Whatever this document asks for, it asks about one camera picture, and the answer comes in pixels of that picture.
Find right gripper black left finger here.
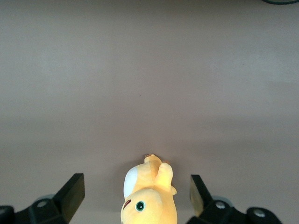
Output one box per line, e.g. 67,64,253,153
0,173,85,224

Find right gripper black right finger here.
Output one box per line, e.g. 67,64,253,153
186,175,281,224

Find yellow plush toy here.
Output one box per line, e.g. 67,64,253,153
120,153,178,224

